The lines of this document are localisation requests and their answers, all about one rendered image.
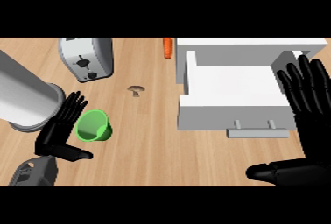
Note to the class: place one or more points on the white open drawer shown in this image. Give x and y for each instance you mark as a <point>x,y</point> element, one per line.
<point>236,99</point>

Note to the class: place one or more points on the white cabinet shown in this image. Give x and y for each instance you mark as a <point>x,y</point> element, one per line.
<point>250,48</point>

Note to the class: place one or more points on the silver toaster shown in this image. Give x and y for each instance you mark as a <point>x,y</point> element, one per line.
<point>86,58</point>

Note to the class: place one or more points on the green cup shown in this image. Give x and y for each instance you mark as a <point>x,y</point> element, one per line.
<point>92,125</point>

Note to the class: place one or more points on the brown mushroom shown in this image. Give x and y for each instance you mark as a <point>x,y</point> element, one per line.
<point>137,89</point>

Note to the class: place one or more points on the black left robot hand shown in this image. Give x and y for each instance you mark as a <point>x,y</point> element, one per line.
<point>60,131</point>

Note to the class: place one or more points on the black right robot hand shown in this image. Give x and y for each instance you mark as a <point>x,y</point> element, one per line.
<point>312,122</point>

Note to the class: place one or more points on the orange carrot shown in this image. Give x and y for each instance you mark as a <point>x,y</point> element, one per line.
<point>168,48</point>

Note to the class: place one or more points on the grey cylindrical appliance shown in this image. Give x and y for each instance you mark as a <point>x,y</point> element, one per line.
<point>24,96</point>

